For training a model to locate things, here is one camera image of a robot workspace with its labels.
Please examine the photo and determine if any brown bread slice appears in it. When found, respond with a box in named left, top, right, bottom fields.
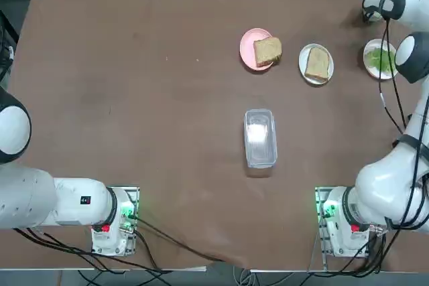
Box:
left=304, top=47, right=330, bottom=82
left=253, top=37, right=283, bottom=68

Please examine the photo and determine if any green lettuce leaf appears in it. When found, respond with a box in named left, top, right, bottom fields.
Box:
left=365, top=48, right=397, bottom=73

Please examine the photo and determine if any pink round plate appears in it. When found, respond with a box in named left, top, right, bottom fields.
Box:
left=239, top=27, right=279, bottom=72

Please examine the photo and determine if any white round plate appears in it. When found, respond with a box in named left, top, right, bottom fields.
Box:
left=298, top=43, right=335, bottom=85
left=363, top=38, right=400, bottom=81

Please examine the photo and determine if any clear plastic food container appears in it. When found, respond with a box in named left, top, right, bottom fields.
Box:
left=243, top=108, right=278, bottom=169

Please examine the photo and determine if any black base cable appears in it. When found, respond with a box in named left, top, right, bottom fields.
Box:
left=132, top=215, right=226, bottom=264
left=13, top=227, right=172, bottom=273

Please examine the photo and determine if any white cable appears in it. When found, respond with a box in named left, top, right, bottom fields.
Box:
left=233, top=265, right=257, bottom=286

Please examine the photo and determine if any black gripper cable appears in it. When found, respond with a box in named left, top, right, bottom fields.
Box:
left=361, top=0, right=408, bottom=136

